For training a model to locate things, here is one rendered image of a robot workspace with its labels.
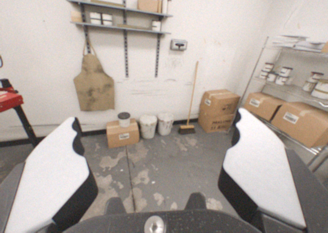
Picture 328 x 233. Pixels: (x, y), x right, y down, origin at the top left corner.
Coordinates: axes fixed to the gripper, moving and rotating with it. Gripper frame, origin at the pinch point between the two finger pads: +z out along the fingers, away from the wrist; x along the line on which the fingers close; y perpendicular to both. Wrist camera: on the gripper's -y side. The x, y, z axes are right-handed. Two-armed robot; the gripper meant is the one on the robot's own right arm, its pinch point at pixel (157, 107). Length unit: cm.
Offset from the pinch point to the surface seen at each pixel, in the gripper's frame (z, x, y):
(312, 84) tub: 153, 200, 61
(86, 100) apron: 178, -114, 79
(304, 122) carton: 120, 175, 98
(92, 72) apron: 185, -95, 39
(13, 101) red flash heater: 104, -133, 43
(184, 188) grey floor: 92, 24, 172
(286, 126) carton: 134, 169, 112
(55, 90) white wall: 175, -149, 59
